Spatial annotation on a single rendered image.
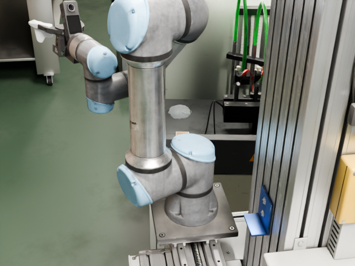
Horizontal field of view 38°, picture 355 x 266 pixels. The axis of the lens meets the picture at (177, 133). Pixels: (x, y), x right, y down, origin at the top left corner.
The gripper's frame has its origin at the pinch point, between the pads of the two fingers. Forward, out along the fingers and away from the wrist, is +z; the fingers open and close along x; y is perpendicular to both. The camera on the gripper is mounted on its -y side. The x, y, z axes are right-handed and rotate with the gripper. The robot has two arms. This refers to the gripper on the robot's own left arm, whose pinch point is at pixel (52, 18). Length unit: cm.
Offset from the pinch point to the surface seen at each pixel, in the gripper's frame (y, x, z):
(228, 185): 64, 64, -24
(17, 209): 144, 21, 97
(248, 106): 37, 80, -12
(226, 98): 38, 76, -2
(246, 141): 43, 66, -27
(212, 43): 23, 85, 23
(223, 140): 43, 59, -22
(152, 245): 100, 44, -7
